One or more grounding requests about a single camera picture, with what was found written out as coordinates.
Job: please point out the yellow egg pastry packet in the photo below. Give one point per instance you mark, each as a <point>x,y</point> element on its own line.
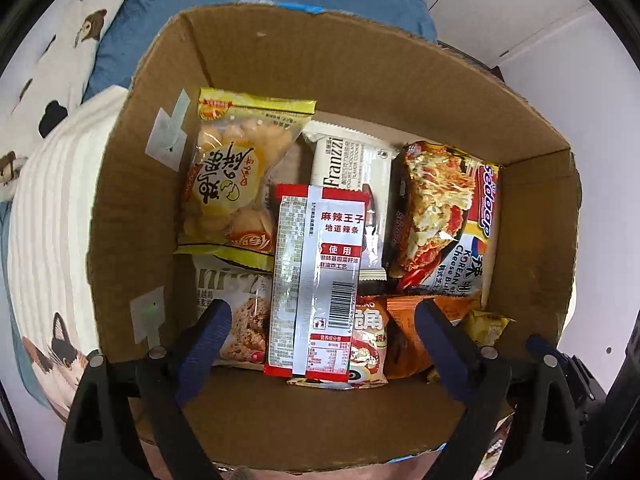
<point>225,185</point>

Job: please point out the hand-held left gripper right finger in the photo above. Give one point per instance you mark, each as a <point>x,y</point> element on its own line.
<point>445,340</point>

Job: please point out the orange snack packet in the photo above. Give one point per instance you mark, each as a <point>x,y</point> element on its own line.
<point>405,335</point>

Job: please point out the cardboard box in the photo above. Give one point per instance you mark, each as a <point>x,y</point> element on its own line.
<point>350,60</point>

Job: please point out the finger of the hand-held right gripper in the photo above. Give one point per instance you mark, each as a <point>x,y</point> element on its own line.
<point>537,344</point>

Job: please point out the instant noodle packet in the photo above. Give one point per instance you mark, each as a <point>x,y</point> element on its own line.
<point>440,200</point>

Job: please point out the bear print long pillow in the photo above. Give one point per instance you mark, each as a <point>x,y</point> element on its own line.
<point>60,60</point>

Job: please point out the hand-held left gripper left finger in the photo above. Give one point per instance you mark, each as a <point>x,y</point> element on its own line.
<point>205,345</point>

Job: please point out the panda print snack packet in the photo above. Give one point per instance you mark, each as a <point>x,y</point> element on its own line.
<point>487,327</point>
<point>367,340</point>

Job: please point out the red and white strip packet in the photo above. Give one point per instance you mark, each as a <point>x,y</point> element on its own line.
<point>310,285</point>

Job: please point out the oat biscuit packet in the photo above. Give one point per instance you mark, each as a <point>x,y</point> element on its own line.
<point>240,310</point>

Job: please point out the chocolate wafer stick packet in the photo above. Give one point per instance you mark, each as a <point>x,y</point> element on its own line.
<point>345,160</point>

